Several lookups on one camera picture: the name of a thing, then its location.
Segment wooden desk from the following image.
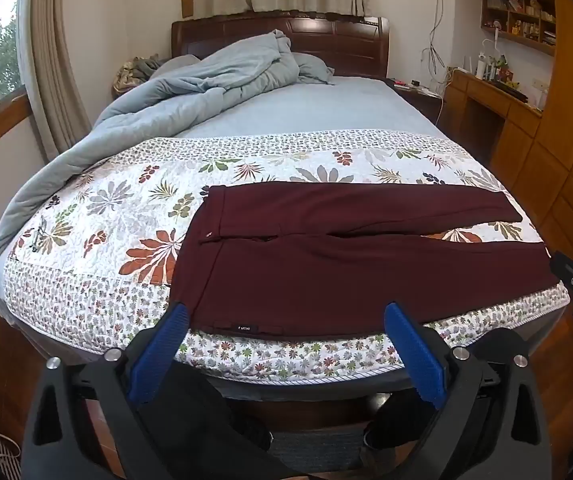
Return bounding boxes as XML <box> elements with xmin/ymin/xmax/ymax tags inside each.
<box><xmin>441</xmin><ymin>67</ymin><xmax>548</xmax><ymax>173</ymax></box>

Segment crumpled clothes pile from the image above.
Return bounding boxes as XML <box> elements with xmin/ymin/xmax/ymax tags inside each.
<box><xmin>115</xmin><ymin>55</ymin><xmax>167</xmax><ymax>95</ymax></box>

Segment light blue bed sheet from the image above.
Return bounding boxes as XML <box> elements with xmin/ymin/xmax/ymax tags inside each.
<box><xmin>174</xmin><ymin>76</ymin><xmax>448</xmax><ymax>142</ymax></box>

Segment wooden nightstand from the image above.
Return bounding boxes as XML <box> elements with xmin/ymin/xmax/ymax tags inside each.
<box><xmin>385</xmin><ymin>77</ymin><xmax>446</xmax><ymax>128</ymax></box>

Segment floral quilted bedspread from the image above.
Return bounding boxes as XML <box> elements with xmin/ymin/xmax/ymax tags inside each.
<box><xmin>4</xmin><ymin>130</ymin><xmax>571</xmax><ymax>386</ymax></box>

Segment person's left leg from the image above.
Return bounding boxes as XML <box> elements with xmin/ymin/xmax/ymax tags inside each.
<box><xmin>166</xmin><ymin>364</ymin><xmax>273</xmax><ymax>461</ymax></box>

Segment beige side window curtain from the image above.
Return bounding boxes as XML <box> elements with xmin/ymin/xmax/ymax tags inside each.
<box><xmin>16</xmin><ymin>0</ymin><xmax>93</xmax><ymax>162</ymax></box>

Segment blue-grey duvet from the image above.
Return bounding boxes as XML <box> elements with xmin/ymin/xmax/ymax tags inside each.
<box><xmin>0</xmin><ymin>30</ymin><xmax>336</xmax><ymax>263</ymax></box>

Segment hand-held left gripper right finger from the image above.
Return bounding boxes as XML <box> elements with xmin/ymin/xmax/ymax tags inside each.
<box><xmin>384</xmin><ymin>302</ymin><xmax>550</xmax><ymax>480</ymax></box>

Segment maroon pants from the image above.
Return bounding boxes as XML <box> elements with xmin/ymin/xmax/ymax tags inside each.
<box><xmin>170</xmin><ymin>182</ymin><xmax>573</xmax><ymax>341</ymax></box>

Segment grey floor mat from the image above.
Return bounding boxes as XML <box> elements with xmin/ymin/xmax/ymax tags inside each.
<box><xmin>265</xmin><ymin>429</ymin><xmax>370</xmax><ymax>473</ymax></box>

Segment dark wooden bed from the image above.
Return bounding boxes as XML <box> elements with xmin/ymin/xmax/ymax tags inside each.
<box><xmin>0</xmin><ymin>10</ymin><xmax>573</xmax><ymax>461</ymax></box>

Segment wooden wall shelf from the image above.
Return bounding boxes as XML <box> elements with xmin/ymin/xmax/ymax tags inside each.
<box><xmin>477</xmin><ymin>0</ymin><xmax>558</xmax><ymax>57</ymax></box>

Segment grey pillow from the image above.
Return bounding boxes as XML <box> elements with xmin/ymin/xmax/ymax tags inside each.
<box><xmin>150</xmin><ymin>54</ymin><xmax>203</xmax><ymax>82</ymax></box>

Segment person's right leg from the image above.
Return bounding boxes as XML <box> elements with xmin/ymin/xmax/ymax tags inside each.
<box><xmin>361</xmin><ymin>391</ymin><xmax>435</xmax><ymax>453</ymax></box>

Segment white wall cable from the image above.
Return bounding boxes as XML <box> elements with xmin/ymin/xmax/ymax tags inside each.
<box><xmin>419</xmin><ymin>0</ymin><xmax>460</xmax><ymax>98</ymax></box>

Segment person's leg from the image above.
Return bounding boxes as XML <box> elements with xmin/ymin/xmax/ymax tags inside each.
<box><xmin>361</xmin><ymin>391</ymin><xmax>435</xmax><ymax>453</ymax></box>
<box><xmin>166</xmin><ymin>364</ymin><xmax>273</xmax><ymax>461</ymax></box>

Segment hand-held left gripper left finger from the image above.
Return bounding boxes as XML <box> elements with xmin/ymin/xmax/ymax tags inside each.
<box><xmin>21</xmin><ymin>302</ymin><xmax>290</xmax><ymax>480</ymax></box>

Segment wooden wardrobe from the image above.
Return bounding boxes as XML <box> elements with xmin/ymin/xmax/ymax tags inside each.
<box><xmin>489</xmin><ymin>0</ymin><xmax>573</xmax><ymax>283</ymax></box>

